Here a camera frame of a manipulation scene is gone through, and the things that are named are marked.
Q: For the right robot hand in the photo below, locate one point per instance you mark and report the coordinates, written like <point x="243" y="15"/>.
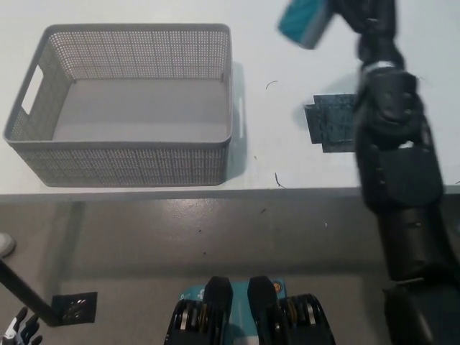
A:
<point x="370" y="28"/>

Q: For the robot torso black teal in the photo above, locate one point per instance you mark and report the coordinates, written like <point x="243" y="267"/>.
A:
<point x="248" y="314"/>

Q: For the black perforated foot plate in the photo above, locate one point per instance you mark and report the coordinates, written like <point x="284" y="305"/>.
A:
<point x="77" y="305"/>

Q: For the black metal table leg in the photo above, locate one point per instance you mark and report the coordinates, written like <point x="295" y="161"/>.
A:
<point x="25" y="287"/>

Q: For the white shoe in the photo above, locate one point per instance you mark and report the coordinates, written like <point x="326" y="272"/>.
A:
<point x="6" y="243"/>

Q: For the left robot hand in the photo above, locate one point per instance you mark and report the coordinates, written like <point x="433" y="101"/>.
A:
<point x="23" y="328"/>

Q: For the black tape patch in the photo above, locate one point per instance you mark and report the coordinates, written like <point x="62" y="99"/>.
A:
<point x="332" y="122"/>

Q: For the grey perforated plastic basket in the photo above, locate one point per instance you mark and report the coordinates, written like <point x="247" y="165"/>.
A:
<point x="136" y="104"/>

